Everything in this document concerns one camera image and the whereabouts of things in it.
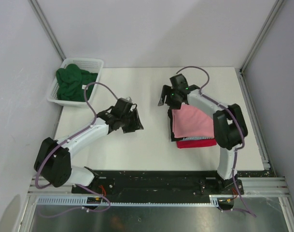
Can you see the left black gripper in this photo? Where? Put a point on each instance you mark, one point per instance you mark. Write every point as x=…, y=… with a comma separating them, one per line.
x=136, y=124

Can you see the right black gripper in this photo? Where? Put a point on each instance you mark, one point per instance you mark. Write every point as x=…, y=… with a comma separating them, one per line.
x=166, y=91

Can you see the black printed t-shirt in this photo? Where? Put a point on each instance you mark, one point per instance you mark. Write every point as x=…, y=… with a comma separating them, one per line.
x=174, y=139

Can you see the pink t-shirt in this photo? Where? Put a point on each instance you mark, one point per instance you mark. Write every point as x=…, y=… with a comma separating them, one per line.
x=190, y=121

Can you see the red t-shirt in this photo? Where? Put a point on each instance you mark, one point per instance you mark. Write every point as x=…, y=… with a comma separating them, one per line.
x=196, y=143

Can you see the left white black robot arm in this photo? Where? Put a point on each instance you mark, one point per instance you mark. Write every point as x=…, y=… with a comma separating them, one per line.
x=53, y=163

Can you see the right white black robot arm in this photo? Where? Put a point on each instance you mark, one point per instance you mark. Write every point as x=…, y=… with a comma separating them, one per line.
x=228, y=122

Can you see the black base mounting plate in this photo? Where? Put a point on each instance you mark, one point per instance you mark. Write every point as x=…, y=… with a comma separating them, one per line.
x=202, y=182

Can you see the white plastic basket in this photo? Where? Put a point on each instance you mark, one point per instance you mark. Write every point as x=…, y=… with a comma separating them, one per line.
x=92, y=65

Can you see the green t-shirt in basket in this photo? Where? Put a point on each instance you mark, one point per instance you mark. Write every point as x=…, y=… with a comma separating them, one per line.
x=72, y=80

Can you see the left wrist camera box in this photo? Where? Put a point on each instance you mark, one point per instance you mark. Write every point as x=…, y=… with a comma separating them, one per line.
x=122, y=107

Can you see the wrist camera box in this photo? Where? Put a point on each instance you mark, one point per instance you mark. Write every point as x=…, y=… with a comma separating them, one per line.
x=122, y=107
x=179, y=82

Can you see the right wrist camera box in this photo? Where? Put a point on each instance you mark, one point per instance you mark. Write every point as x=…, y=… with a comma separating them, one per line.
x=179, y=82

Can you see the white slotted cable duct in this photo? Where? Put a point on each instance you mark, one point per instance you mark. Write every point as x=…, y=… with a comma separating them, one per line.
x=209, y=201

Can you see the left aluminium frame post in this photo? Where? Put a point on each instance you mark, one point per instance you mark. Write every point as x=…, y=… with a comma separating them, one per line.
x=39, y=13

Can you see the aluminium frame post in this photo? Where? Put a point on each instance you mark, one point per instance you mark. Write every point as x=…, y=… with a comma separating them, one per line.
x=267, y=25
x=39, y=13

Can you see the right aluminium frame post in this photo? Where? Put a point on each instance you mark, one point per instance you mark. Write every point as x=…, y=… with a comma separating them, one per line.
x=267, y=25

